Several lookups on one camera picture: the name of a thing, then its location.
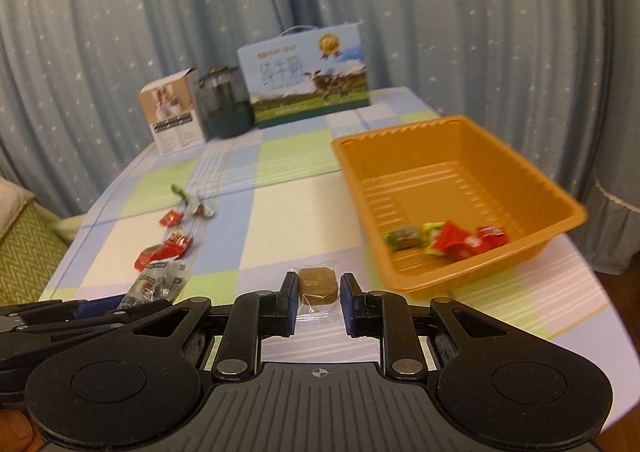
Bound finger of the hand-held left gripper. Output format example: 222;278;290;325
10;296;126;327
0;312;126;358

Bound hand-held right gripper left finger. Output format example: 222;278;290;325
55;272;299;381

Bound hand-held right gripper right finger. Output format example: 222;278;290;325
340;273;576;379

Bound brown cube candy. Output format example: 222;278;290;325
287;259;342;327

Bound clear packet dark snack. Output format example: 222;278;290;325
120;257;192;310

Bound large red candy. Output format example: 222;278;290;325
432;220;483;263
134;244;168;270

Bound red candy white print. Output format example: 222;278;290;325
162;231;195;255

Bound yellow green candy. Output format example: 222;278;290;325
419;222;446;255

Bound orange plastic tray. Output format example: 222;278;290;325
331;114;588;305

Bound person's left hand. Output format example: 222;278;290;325
0;408;33;452

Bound beige sofa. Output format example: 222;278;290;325
52;213;88;243

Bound green zigzag pillow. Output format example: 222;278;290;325
0;204;68;305

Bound checked tablecloth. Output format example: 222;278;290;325
37;86;608;368

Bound beige fuzzy cushion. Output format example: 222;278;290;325
0;177;36;237

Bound white product box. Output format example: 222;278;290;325
139;68;210;156

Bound dark green glass jar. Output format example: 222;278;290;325
194;64;255;139

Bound blue milk carton box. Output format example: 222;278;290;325
236;22;372;129

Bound blue star curtain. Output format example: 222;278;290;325
0;0;640;223

